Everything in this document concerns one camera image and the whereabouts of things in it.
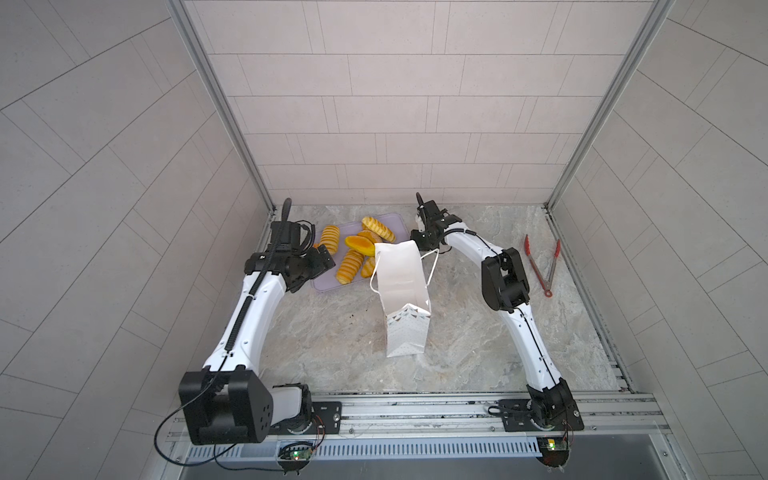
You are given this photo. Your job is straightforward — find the twisted fake bread top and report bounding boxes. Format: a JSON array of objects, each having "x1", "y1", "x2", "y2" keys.
[{"x1": 361, "y1": 216, "x2": 396, "y2": 243}]

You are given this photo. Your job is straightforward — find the white cartoon paper bag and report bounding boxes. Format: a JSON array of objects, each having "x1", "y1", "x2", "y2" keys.
[{"x1": 369, "y1": 240, "x2": 439, "y2": 358}]

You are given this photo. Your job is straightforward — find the red metal tongs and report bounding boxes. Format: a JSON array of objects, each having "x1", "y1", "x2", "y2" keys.
[{"x1": 523, "y1": 233, "x2": 563, "y2": 299}]

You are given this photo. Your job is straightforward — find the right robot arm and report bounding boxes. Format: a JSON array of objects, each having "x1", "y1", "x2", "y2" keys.
[{"x1": 410, "y1": 197, "x2": 584, "y2": 433}]

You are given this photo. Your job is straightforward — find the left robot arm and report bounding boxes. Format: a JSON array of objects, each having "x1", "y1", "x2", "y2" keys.
[{"x1": 178, "y1": 246, "x2": 335, "y2": 445}]

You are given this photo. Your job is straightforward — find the striped fake bread left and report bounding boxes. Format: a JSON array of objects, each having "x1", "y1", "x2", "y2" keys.
[{"x1": 318, "y1": 225, "x2": 341, "y2": 255}]

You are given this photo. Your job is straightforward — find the fake croissant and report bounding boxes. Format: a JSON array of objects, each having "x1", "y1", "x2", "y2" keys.
[{"x1": 360, "y1": 257, "x2": 376, "y2": 279}]

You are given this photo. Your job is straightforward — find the left circuit board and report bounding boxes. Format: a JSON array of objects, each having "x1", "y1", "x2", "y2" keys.
[{"x1": 278, "y1": 441, "x2": 315, "y2": 462}]

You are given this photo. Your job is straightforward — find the circuit board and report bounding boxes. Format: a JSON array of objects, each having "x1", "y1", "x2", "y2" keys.
[
  {"x1": 537, "y1": 437, "x2": 570, "y2": 468},
  {"x1": 278, "y1": 441, "x2": 315, "y2": 462}
]

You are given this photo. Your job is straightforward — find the right circuit board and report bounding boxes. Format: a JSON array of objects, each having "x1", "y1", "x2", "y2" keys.
[{"x1": 537, "y1": 437, "x2": 570, "y2": 468}]

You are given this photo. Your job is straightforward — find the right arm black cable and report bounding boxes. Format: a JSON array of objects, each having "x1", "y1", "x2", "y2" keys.
[{"x1": 416, "y1": 191, "x2": 571, "y2": 397}]

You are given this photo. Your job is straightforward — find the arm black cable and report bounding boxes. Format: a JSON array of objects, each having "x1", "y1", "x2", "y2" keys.
[
  {"x1": 416, "y1": 191, "x2": 571, "y2": 397},
  {"x1": 153, "y1": 197, "x2": 317, "y2": 473}
]

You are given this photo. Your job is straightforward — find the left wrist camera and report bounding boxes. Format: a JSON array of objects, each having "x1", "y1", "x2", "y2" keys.
[{"x1": 269, "y1": 221, "x2": 303, "y2": 253}]

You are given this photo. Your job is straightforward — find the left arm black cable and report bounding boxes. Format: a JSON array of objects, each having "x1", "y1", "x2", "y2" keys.
[{"x1": 153, "y1": 197, "x2": 317, "y2": 473}]

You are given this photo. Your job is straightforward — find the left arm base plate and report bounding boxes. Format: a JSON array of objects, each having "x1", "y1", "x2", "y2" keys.
[{"x1": 269, "y1": 401, "x2": 342, "y2": 435}]

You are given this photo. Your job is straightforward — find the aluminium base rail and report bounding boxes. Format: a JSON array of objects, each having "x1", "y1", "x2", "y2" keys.
[{"x1": 262, "y1": 391, "x2": 670, "y2": 442}]

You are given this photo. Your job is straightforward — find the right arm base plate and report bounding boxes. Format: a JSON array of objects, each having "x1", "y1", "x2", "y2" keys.
[{"x1": 487, "y1": 399, "x2": 585, "y2": 433}]

